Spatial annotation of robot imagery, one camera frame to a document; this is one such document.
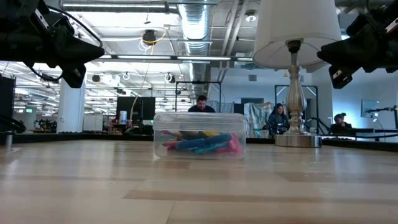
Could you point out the person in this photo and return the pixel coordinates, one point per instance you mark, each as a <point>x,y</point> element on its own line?
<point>340,126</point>
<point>277,119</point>
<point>201,105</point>

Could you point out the black computer monitor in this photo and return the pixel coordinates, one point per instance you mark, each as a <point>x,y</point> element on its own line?
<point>135,109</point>

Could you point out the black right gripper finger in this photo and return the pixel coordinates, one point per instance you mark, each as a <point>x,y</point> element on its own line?
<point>345,56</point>

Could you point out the long ceiling light bar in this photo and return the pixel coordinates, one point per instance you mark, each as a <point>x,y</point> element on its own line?
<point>155,57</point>

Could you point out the clear plastic sheet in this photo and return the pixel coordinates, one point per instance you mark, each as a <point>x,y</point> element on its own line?
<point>258,118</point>

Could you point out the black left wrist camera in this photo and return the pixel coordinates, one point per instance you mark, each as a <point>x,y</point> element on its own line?
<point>74,76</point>

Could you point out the white canister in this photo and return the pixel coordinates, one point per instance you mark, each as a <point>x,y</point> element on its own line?
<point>123,117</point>

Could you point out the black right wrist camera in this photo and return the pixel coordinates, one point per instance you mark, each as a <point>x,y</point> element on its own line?
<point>340,77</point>

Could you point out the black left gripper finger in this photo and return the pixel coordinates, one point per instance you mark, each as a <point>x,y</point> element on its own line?
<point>81,51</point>

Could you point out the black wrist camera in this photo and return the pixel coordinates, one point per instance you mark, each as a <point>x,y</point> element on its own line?
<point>340,77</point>
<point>74,76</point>

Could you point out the black cabinet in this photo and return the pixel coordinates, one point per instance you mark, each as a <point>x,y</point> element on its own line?
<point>7,102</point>

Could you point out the silver metal post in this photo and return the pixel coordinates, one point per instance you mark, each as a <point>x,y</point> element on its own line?
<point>8,140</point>

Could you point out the white building column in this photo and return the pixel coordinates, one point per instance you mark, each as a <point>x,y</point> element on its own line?
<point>71,105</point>

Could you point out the white shade silver table lamp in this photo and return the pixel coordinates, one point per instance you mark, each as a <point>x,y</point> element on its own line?
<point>295,31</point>

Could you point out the clear plastic supply box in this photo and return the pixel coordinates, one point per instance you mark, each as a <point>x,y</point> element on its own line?
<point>199,121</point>

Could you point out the black ceiling device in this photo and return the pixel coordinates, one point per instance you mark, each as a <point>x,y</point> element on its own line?
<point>149,36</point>

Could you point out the silver ceiling duct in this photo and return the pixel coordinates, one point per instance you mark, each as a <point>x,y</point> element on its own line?
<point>196,31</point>

